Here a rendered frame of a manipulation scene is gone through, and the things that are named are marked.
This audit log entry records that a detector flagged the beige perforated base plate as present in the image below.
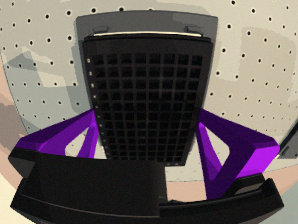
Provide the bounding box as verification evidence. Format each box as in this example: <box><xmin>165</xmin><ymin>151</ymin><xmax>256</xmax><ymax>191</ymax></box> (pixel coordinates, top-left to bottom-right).
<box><xmin>0</xmin><ymin>0</ymin><xmax>298</xmax><ymax>145</ymax></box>

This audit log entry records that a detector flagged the black well plate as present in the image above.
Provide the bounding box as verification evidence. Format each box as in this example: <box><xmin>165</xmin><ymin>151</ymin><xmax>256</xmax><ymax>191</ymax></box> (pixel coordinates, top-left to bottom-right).
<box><xmin>82</xmin><ymin>33</ymin><xmax>214</xmax><ymax>167</ymax></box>

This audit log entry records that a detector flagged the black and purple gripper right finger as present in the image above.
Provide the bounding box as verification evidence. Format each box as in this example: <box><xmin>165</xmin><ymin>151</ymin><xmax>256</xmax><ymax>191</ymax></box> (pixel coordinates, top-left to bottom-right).
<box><xmin>195</xmin><ymin>108</ymin><xmax>280</xmax><ymax>199</ymax></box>

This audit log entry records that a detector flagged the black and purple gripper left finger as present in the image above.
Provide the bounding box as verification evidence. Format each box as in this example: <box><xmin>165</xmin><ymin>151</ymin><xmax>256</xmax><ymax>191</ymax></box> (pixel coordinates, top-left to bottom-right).
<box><xmin>15</xmin><ymin>108</ymin><xmax>99</xmax><ymax>158</ymax></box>

